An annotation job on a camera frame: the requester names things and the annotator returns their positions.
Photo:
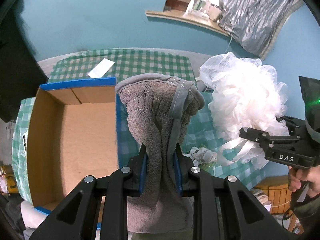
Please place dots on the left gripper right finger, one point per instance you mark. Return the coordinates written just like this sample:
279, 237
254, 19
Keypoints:
223, 208

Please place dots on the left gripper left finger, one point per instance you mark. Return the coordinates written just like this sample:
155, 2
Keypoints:
97, 205

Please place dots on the white mesh bath loofah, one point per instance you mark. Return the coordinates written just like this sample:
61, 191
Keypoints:
246, 93

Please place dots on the white plastic bag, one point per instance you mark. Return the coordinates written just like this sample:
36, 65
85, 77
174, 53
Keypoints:
201, 156

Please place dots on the blue cardboard box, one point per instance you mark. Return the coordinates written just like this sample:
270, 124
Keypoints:
72, 134

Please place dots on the person's right hand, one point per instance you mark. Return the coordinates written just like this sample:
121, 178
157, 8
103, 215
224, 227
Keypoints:
297, 176

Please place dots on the wooden slatted crate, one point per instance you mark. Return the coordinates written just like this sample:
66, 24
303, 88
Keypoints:
273, 193

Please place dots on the silver foil cover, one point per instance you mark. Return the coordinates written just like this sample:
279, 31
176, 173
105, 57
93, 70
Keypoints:
256, 24

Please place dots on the white paper card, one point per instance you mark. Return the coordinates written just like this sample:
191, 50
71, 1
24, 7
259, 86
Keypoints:
100, 69

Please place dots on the wooden window sill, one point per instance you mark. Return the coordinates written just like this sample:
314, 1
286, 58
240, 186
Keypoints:
180, 16

